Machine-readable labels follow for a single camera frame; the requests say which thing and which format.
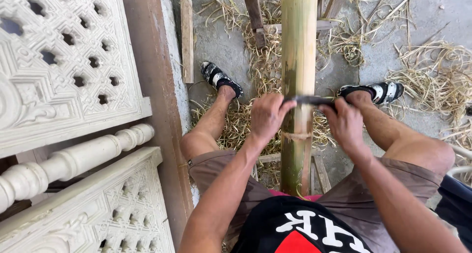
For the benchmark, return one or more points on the person's left hand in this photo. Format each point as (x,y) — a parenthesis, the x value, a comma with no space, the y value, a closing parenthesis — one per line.
(267,118)

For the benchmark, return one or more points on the person's right hand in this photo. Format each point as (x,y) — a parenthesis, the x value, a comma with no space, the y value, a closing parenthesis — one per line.
(348,129)

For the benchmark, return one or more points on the dark metal scraping blade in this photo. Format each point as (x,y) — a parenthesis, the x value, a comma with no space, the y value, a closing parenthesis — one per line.
(309,100)

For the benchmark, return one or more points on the black white right sandal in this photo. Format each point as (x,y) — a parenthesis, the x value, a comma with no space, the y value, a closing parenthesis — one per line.
(383,92)

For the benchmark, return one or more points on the black white sandal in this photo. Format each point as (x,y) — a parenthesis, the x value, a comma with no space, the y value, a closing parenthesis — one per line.
(383,92)
(217,78)

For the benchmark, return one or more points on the person's right leg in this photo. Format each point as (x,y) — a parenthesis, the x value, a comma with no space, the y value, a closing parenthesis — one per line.
(405,138)

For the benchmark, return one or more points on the person's leg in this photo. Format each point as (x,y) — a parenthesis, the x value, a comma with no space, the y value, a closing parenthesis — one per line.
(405,138)
(206,124)

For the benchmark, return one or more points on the person's left leg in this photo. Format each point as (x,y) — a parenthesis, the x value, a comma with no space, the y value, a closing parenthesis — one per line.
(206,124)

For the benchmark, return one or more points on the black white left sandal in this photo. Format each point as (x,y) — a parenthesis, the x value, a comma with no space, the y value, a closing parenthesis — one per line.
(217,78)

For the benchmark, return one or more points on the brown shorts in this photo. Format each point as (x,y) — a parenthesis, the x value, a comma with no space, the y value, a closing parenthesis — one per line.
(391,194)

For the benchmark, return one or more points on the green bamboo pole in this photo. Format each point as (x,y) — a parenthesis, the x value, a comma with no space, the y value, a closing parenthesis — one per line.
(298,42)

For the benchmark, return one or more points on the heap of bamboo shavings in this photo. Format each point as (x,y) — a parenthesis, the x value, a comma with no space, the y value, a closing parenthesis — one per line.
(435,76)

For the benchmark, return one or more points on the wooden support stand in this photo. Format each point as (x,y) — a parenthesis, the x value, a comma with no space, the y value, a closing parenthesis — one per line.
(254,9)

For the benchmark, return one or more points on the black red printed shirt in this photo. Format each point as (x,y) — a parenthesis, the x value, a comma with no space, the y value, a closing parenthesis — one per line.
(295,227)

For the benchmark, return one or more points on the short wooden plank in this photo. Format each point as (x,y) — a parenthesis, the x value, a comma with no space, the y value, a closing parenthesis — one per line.
(187,39)

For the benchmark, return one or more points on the brown wooden beam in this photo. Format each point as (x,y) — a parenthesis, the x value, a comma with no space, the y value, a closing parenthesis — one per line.
(155,79)

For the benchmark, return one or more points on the dark blue cloth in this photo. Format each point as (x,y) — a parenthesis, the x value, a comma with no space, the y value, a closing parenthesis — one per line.
(455,205)

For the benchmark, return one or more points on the small white carved panel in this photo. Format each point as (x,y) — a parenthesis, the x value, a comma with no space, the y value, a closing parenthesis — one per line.
(103,208)

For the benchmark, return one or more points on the white turned baluster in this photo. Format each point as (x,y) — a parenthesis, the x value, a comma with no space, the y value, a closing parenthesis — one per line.
(66,162)

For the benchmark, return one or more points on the large white carved panel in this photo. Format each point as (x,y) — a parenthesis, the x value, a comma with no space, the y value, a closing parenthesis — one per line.
(62,61)

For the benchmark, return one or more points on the low wooden frame stool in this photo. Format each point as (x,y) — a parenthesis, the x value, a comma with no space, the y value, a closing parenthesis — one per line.
(321,173)

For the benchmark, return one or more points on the white chair frame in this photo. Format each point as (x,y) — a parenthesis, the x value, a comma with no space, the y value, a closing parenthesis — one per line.
(461,168)

